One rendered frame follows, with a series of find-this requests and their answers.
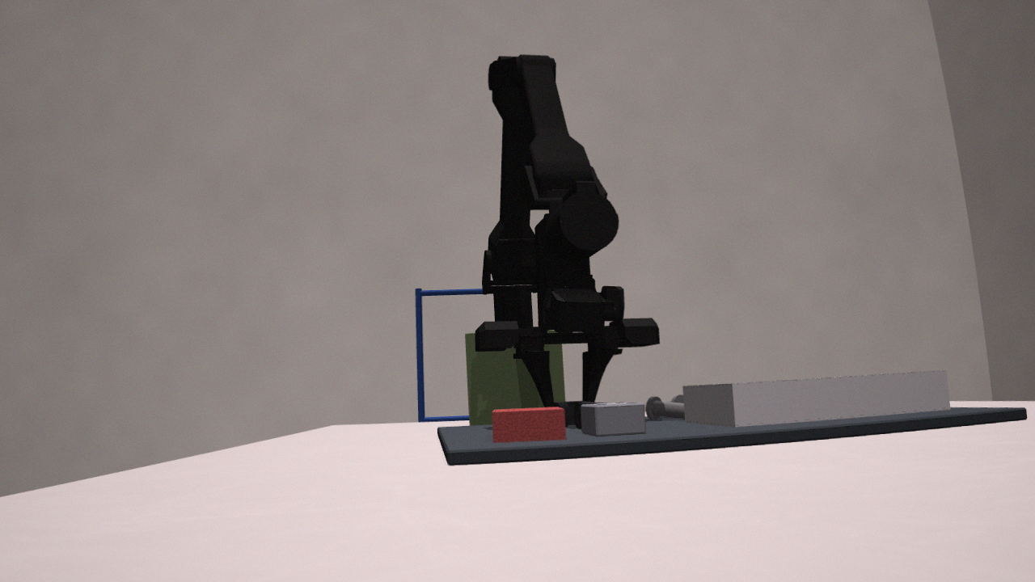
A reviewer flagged red rectangular block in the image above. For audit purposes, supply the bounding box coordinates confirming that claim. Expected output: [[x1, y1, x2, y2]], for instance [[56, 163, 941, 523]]
[[492, 407, 566, 443]]

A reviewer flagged dark grey clevis fork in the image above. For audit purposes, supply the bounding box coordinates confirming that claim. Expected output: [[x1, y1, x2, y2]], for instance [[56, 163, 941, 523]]
[[554, 401, 589, 427]]

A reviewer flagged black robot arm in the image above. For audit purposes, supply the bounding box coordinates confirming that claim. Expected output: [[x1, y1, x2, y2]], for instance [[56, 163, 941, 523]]
[[482, 54, 624, 334]]

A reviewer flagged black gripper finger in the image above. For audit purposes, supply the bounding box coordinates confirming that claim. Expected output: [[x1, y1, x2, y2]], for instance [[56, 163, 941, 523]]
[[582, 348, 623, 402], [513, 351, 555, 407]]

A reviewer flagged dark grey flat bar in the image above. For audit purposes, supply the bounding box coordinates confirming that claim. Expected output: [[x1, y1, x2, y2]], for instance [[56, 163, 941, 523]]
[[574, 403, 591, 429]]

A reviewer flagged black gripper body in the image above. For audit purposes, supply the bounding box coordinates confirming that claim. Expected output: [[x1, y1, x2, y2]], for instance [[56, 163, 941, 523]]
[[475, 265, 660, 353]]

